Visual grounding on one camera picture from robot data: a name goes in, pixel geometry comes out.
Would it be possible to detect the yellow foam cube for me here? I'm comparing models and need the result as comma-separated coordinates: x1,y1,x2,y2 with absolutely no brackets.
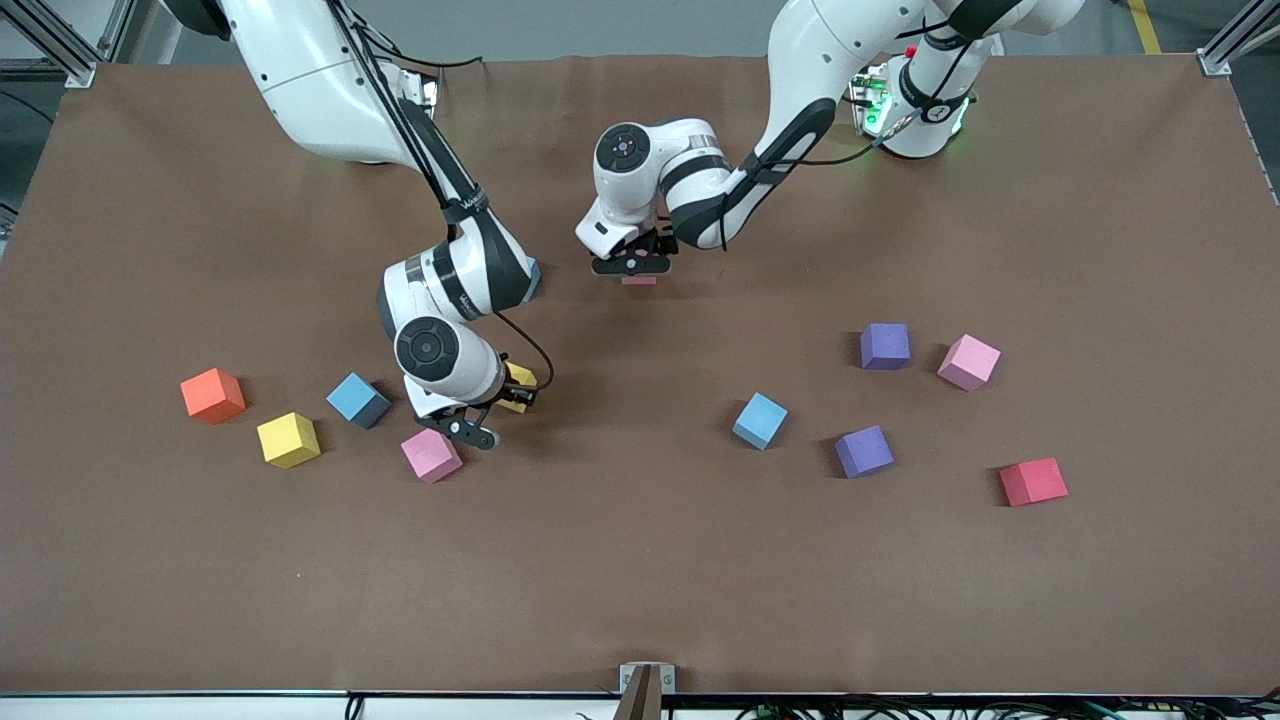
256,412,322,470
503,361,539,414

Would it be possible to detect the purple foam cube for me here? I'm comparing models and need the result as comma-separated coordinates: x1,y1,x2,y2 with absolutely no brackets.
860,322,912,372
834,425,896,480

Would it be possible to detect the grey camera pole bracket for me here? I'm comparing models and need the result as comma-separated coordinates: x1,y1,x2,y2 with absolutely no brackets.
612,662,678,720

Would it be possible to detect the aluminium frame profile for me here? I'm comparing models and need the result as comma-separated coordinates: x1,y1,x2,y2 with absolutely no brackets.
1197,0,1280,78
0,0,138,89

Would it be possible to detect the red foam cube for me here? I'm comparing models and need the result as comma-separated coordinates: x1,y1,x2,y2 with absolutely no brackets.
999,457,1069,508

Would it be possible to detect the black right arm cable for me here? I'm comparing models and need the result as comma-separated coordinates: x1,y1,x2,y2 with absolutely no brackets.
493,308,557,393

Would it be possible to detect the large table cover mat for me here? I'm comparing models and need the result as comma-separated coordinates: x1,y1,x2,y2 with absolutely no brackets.
0,50,1280,698

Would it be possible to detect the yellow floor tape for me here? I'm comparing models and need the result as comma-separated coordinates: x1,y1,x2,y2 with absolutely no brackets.
1128,0,1163,56

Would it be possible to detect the orange foam cube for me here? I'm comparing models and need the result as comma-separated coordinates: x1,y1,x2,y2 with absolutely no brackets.
180,367,247,425

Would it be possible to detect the black right base cable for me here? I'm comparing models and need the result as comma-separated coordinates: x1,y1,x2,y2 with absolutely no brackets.
362,28,488,71

